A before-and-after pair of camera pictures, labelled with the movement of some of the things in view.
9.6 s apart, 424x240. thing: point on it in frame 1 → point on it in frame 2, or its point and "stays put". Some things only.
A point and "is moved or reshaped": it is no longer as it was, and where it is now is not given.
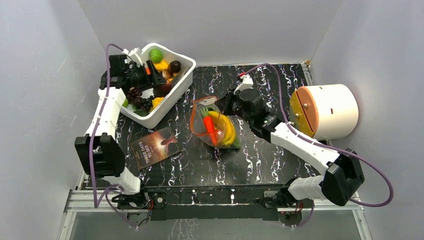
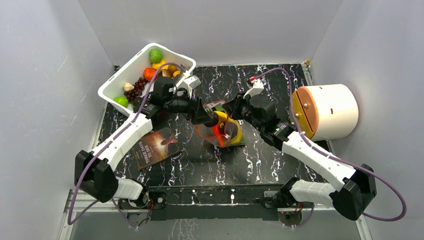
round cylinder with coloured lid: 324,111 stays put
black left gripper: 156,78 → 195,112
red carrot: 209,127 → 218,131
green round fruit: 155,55 stays put
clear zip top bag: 212,126 is moved or reshaped
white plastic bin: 150,105 stays put
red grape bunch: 133,93 stays put
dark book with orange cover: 155,147 stays put
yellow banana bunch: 225,123 is moved or reshaped
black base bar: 243,202 stays put
